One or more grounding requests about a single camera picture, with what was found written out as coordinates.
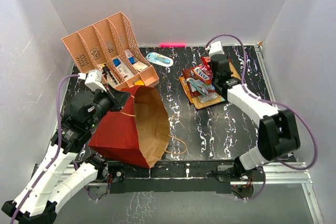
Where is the red brown paper bag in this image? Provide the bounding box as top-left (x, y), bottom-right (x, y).
top-left (88, 86), bottom-right (173, 168)

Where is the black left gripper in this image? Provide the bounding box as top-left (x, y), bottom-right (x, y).
top-left (87, 82), bottom-right (130, 128)

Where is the orange candy bar pack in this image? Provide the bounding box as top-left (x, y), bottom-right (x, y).
top-left (192, 65), bottom-right (212, 84)

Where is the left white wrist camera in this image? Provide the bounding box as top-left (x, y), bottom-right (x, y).
top-left (78, 69), bottom-right (107, 92)

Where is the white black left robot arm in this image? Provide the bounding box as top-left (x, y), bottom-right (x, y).
top-left (2, 88), bottom-right (132, 223)

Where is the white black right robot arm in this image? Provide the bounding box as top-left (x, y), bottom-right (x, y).
top-left (209, 54), bottom-right (300, 180)

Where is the pink tape strip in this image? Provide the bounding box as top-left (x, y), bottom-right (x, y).
top-left (160, 42), bottom-right (186, 48)

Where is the pink plastic desk organizer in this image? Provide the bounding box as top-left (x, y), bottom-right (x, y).
top-left (61, 12), bottom-right (159, 90)

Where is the teal snack packet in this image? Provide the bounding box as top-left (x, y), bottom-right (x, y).
top-left (187, 78), bottom-right (215, 96)

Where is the gold foil snack bag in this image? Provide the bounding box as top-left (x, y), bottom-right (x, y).
top-left (183, 61), bottom-right (241, 111)

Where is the black aluminium base frame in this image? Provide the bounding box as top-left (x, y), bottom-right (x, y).
top-left (49, 157), bottom-right (312, 205)

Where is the blue white box in organizer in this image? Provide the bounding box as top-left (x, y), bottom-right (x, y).
top-left (112, 57), bottom-right (122, 71)

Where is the white card pack in organizer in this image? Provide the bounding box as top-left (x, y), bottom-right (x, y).
top-left (124, 49), bottom-right (148, 72)

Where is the blue blister pack item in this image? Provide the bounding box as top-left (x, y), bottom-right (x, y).
top-left (146, 52), bottom-right (174, 67)

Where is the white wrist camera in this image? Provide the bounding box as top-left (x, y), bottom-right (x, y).
top-left (78, 69), bottom-right (107, 92)
top-left (205, 41), bottom-right (224, 58)

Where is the orange wafer snack packet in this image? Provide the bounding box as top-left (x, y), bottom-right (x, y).
top-left (179, 76), bottom-right (190, 97)

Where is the yellow block in organizer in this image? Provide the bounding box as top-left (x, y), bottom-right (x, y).
top-left (134, 79), bottom-right (145, 86)

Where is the red chips bag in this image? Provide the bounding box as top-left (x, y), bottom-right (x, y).
top-left (182, 66), bottom-right (215, 98)

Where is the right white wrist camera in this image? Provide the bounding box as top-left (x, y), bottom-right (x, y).
top-left (205, 41), bottom-right (224, 58)

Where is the purple cable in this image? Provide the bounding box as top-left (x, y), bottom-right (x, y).
top-left (9, 73), bottom-right (86, 224)
top-left (206, 34), bottom-right (318, 171)

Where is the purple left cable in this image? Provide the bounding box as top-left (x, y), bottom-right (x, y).
top-left (9, 73), bottom-right (86, 224)

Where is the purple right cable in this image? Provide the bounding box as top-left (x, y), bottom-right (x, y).
top-left (206, 34), bottom-right (318, 171)

